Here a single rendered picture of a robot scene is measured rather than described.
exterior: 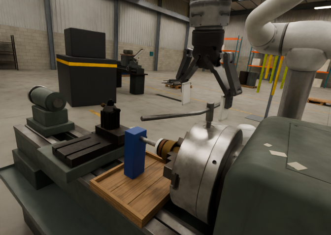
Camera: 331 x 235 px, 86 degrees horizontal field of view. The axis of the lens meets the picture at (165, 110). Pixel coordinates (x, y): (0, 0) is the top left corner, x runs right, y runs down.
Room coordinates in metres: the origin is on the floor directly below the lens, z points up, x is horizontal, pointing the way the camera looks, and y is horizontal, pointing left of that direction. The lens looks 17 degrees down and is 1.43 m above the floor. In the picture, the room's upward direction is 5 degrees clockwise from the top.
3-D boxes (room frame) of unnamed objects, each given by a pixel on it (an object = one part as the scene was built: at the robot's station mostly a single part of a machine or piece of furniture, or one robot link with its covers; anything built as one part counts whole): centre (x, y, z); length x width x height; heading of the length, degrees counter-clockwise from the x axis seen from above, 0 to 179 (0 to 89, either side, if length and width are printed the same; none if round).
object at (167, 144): (0.63, -0.04, 1.08); 0.09 x 0.09 x 0.09; 56
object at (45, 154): (0.95, 0.38, 0.90); 0.53 x 0.30 x 0.06; 146
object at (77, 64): (5.44, 2.51, 0.98); 1.81 x 1.22 x 1.95; 40
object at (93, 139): (0.90, 0.35, 0.95); 0.43 x 0.18 x 0.04; 146
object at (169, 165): (0.51, -0.05, 1.09); 0.12 x 0.11 x 0.05; 146
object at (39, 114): (1.22, 0.84, 1.01); 0.30 x 0.20 x 0.29; 56
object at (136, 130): (0.74, 0.12, 1.00); 0.08 x 0.06 x 0.23; 146
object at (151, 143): (0.69, 0.05, 1.08); 0.13 x 0.07 x 0.07; 56
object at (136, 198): (0.70, 0.07, 0.89); 0.36 x 0.30 x 0.04; 146
